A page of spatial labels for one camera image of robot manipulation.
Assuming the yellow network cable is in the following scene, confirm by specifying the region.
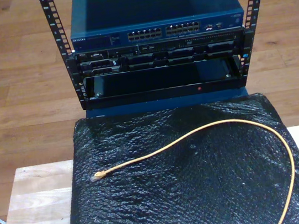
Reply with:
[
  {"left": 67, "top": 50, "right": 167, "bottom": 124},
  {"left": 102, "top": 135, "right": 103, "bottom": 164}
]
[{"left": 84, "top": 110, "right": 299, "bottom": 224}]

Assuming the black rack server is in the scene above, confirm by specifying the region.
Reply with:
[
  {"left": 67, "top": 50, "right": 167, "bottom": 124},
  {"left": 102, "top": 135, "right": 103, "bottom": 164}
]
[{"left": 73, "top": 28, "right": 248, "bottom": 80}]

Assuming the black bubble wrap mat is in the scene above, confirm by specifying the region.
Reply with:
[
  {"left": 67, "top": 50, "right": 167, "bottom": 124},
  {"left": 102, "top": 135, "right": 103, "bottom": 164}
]
[{"left": 50, "top": 87, "right": 299, "bottom": 224}]

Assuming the blue rack base plate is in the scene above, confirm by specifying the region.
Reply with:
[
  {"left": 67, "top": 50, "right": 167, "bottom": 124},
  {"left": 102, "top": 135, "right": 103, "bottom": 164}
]
[{"left": 84, "top": 86, "right": 250, "bottom": 121}]

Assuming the blue network switch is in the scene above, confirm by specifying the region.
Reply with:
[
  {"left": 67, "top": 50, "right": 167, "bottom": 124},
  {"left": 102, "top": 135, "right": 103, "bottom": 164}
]
[{"left": 65, "top": 0, "right": 247, "bottom": 54}]

